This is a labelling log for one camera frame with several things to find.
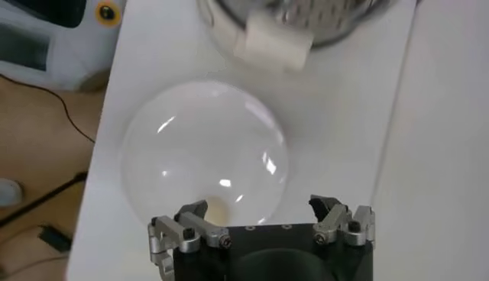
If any thin black floor cable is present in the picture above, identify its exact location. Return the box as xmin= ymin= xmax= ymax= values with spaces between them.
xmin=0 ymin=73 xmax=96 ymax=144

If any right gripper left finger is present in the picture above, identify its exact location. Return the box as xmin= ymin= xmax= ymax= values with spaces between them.
xmin=147 ymin=199 xmax=233 ymax=281

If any large white plate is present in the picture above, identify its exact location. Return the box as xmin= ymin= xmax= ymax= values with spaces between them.
xmin=120 ymin=79 xmax=290 ymax=230

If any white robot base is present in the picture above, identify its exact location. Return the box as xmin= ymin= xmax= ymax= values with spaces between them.
xmin=0 ymin=0 xmax=127 ymax=92

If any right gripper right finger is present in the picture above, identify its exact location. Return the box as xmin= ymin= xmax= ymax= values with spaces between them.
xmin=308 ymin=194 xmax=377 ymax=249

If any white steamed baozi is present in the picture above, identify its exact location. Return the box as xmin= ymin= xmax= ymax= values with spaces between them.
xmin=204 ymin=196 xmax=232 ymax=226

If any thick black floor cable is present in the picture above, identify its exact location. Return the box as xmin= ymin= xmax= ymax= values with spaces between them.
xmin=0 ymin=172 xmax=89 ymax=228

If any small white floor object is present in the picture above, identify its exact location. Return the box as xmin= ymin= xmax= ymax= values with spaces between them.
xmin=0 ymin=177 xmax=24 ymax=207

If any small black floor box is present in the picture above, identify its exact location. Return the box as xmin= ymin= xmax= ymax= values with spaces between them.
xmin=37 ymin=224 xmax=73 ymax=253

